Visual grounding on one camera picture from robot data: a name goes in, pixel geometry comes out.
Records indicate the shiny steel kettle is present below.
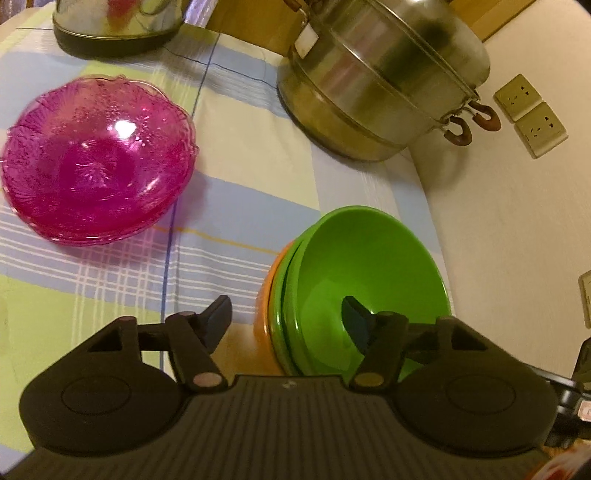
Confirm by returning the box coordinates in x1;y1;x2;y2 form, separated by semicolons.
52;0;191;59

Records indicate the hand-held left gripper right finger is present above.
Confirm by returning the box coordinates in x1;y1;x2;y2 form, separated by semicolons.
342;296;495;388

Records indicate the green plastic bowl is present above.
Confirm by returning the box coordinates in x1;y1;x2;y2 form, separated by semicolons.
281;206;452;378
269;237;308;377

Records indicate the stainless steel steamer pot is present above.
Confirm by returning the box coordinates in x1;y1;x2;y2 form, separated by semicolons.
276;0;502;162

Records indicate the beige wall power socket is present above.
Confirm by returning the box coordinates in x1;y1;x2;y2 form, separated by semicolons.
514;102;570;160
493;74;544;123

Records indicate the pink glass bowl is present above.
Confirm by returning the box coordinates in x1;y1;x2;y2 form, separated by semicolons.
7;185;197;247

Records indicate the pink patterned glass plate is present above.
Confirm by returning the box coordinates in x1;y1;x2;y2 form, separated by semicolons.
0;76;200;234

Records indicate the orange plastic bowl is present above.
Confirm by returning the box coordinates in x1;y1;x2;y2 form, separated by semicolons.
253;240;296;376

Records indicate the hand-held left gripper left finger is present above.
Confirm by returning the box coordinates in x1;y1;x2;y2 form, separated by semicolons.
88;295;232;393

